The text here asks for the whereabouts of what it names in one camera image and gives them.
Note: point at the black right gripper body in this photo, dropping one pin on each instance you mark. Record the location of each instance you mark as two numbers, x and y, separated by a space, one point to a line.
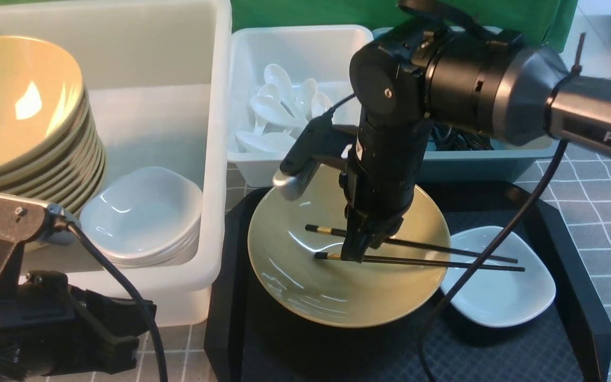
380 178

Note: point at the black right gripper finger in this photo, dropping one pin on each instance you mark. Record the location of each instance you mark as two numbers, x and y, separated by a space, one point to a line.
358 236
384 231

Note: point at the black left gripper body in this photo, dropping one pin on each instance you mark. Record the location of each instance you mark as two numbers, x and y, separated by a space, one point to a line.
67 330

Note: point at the black chopstick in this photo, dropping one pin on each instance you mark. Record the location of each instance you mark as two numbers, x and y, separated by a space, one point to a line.
417 245
419 262

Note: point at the beige noodle bowl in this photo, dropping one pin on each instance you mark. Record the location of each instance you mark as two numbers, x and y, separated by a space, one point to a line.
344 295

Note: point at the white square sauce dish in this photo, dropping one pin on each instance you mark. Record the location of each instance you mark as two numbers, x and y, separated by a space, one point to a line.
502 299

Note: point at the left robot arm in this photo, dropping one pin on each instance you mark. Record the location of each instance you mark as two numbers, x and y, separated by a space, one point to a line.
11 257

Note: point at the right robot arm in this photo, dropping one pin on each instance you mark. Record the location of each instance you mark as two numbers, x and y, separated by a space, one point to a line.
443 67

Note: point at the top stacked beige bowl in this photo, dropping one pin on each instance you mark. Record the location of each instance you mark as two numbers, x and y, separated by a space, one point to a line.
41 97

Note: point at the blue-grey plastic bin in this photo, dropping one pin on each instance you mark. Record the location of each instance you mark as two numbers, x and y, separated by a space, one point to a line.
456 156

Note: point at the white soup spoon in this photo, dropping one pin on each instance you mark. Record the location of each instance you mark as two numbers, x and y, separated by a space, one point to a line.
304 96
276 75
320 104
273 112
268 143

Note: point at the top stacked white dish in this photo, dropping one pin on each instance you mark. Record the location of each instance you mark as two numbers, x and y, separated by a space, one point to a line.
143 215

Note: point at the small white plastic bin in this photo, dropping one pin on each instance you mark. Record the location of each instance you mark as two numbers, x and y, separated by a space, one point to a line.
321 52

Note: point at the black serving tray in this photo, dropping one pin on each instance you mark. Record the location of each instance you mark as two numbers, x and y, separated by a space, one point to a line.
250 337

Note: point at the green cloth backdrop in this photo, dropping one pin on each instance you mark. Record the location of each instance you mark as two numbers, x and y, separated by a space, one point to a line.
541 22

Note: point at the large white plastic bin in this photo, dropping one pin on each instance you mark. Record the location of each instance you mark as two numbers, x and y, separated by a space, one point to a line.
157 74

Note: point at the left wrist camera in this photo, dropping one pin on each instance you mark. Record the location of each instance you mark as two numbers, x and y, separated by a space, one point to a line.
33 220

